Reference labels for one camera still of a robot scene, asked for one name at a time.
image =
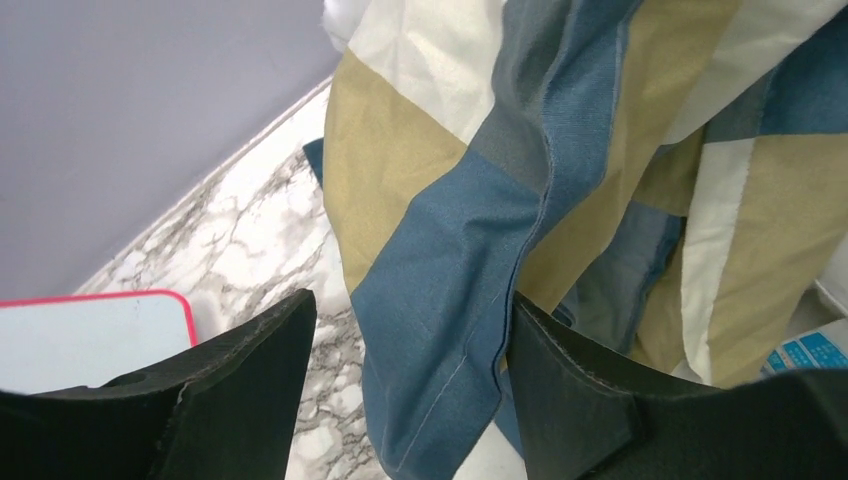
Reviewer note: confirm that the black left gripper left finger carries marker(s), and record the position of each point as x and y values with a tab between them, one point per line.
225	409

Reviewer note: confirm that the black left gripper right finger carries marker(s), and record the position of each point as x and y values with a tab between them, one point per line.
585	411

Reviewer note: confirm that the blue beige checked pillowcase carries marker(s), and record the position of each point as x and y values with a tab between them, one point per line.
665	178

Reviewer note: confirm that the white pillow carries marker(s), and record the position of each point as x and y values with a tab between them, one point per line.
831	283

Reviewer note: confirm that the blue white pillow tag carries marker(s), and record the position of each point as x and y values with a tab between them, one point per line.
821	348

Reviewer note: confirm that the pink framed whiteboard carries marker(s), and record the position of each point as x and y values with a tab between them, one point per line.
50	344

